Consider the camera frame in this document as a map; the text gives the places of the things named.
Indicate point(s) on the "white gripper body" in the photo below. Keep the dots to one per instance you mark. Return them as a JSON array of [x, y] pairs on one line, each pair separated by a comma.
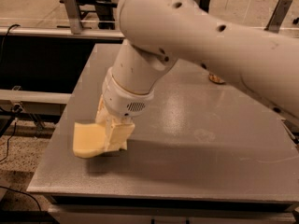
[[122, 101]]

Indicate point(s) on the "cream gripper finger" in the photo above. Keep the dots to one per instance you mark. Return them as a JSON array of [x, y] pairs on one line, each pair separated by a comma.
[[102, 113], [118, 130]]

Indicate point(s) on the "yellow rectangular sponge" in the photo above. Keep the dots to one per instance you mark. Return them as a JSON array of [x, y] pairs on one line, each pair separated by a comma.
[[88, 140]]

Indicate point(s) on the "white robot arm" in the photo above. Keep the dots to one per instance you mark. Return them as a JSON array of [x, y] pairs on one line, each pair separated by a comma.
[[263, 65]]

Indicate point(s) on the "grey side shelf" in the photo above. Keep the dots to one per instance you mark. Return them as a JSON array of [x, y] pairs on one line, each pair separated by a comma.
[[36, 102]]

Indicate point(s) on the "orange soda can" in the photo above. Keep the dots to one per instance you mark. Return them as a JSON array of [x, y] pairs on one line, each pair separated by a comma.
[[215, 79]]

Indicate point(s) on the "left metal bracket post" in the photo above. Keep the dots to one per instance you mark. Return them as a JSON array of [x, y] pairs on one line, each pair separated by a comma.
[[73, 15]]

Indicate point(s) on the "metal bracket post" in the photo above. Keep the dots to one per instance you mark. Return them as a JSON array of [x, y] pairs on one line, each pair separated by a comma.
[[73, 15], [278, 16]]

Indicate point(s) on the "horizontal metal rail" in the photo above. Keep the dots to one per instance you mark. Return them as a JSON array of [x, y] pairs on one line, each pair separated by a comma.
[[66, 33]]

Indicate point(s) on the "right metal bracket post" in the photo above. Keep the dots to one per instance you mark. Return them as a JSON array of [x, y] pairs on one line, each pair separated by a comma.
[[278, 16]]

